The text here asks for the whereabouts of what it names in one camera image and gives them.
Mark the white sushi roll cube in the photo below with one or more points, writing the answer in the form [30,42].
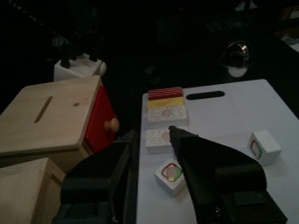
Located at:
[170,182]
[268,144]

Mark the wooden box with round holes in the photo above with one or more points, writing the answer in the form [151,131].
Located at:
[23,192]

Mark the red striped sushi piece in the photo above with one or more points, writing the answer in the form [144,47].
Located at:
[166,92]

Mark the small metal bowl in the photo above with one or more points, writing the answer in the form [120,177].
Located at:
[236,55]

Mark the yellow sushi piece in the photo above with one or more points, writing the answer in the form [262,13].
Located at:
[166,103]

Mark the white plastic cutting board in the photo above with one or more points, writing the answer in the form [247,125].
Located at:
[234,110]

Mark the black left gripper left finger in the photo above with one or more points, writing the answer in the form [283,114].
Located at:
[100,180]

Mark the white toy stand black pegs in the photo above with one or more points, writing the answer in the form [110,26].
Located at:
[79,71]

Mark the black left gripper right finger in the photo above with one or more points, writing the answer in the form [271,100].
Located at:
[222,175]

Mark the wooden box with red drawer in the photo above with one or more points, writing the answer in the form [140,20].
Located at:
[51,116]

